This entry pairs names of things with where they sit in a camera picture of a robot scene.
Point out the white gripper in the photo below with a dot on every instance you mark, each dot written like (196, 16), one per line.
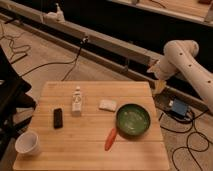
(158, 69)

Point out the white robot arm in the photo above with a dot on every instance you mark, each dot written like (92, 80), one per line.
(179, 56)

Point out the blue power box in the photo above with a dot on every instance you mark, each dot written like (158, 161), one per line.
(179, 108)

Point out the green bowl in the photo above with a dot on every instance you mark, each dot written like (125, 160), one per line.
(132, 120)

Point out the white sponge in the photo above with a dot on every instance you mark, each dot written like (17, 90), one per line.
(108, 105)

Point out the white bottle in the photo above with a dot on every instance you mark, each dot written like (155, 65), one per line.
(77, 102)

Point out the black rectangular block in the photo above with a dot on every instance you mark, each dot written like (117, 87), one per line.
(57, 118)

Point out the black chair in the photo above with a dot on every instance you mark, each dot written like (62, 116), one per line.
(13, 95)

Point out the white clamp on rail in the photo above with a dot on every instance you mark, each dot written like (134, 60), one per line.
(57, 16)

